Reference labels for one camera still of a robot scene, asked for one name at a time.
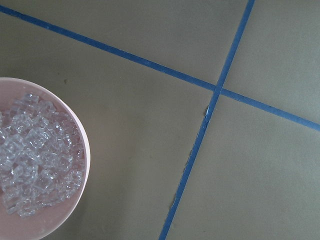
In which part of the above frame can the pile of clear ice cubes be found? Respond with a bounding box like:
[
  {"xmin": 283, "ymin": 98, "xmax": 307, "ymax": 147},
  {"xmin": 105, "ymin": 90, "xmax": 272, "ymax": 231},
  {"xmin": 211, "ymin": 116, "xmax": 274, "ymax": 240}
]
[{"xmin": 0, "ymin": 93, "xmax": 85, "ymax": 218}]

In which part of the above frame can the pink plastic bowl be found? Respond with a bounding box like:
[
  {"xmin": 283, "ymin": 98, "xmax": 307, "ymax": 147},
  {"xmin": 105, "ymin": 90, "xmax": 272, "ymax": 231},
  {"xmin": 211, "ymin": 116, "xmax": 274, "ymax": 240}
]
[{"xmin": 0, "ymin": 77, "xmax": 90, "ymax": 240}]

